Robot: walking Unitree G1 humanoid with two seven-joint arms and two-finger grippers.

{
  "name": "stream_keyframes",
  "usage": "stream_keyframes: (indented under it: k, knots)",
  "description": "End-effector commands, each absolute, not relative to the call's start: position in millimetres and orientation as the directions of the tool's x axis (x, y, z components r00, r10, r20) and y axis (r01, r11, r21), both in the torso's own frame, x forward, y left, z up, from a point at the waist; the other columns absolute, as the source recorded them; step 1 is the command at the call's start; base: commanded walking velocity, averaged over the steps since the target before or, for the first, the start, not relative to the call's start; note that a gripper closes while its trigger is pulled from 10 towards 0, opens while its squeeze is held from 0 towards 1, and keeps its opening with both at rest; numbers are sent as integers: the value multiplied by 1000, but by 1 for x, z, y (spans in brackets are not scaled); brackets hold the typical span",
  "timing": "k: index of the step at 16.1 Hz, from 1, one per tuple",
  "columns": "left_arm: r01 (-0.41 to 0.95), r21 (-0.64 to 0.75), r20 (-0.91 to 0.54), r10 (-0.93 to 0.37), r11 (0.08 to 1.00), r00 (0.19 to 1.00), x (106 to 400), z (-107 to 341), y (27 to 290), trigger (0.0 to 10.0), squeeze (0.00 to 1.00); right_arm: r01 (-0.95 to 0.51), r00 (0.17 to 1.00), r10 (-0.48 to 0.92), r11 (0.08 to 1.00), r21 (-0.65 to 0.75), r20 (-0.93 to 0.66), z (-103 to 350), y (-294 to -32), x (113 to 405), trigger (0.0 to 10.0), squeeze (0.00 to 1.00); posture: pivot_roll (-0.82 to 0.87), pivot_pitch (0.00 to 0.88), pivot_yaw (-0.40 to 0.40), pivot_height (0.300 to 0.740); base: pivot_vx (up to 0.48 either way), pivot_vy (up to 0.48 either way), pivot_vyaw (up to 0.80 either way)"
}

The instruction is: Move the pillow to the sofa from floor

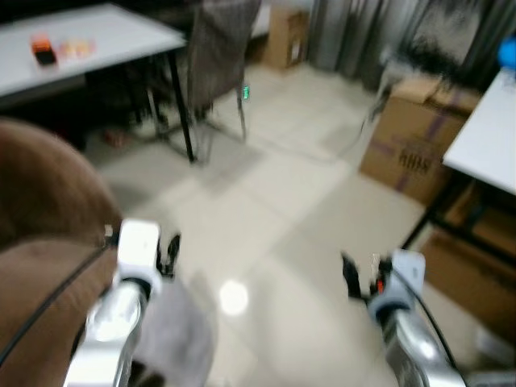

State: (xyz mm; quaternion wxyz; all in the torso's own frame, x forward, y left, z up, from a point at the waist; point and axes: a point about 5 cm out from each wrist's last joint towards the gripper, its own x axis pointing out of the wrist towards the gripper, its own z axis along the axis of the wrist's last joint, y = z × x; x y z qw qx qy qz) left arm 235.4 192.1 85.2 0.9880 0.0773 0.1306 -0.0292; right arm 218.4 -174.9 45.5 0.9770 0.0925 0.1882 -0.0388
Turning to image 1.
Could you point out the small cardboard box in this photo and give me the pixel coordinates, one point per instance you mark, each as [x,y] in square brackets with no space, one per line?
[288,36]

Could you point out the orange and black box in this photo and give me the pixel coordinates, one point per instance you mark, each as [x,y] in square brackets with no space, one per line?
[43,50]

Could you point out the brown sofa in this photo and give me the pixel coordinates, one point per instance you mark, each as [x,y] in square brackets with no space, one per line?
[44,201]

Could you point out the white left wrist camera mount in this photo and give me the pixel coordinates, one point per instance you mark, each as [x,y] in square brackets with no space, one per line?
[139,246]

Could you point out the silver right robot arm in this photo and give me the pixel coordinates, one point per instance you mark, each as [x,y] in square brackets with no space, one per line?
[415,351]

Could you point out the plain brown cardboard box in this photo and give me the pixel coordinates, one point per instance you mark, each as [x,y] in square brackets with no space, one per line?
[472,282]

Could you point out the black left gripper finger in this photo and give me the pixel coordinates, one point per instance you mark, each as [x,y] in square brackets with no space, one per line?
[173,246]

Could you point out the blue round object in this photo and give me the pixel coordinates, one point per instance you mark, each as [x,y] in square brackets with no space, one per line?
[507,52]

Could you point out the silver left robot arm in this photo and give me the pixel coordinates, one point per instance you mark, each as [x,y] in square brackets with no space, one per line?
[109,326]

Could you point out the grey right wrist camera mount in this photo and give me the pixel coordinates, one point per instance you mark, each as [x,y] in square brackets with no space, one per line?
[401,282]

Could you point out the brown fabric chair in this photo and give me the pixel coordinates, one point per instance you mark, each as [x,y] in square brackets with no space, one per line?
[218,48]

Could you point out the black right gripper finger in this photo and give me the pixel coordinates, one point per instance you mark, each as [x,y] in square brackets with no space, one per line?
[351,276]

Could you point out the grey curtain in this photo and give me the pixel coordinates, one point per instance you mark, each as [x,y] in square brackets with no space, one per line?
[355,32]

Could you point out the white table with black legs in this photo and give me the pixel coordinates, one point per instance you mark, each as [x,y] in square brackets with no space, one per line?
[105,36]

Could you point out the white table with black frame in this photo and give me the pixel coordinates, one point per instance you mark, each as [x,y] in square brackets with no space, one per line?
[488,137]

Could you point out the clear pink packet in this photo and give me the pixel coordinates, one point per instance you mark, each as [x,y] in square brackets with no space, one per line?
[78,48]

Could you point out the printed cardboard box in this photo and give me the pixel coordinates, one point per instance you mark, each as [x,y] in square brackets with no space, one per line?
[407,141]

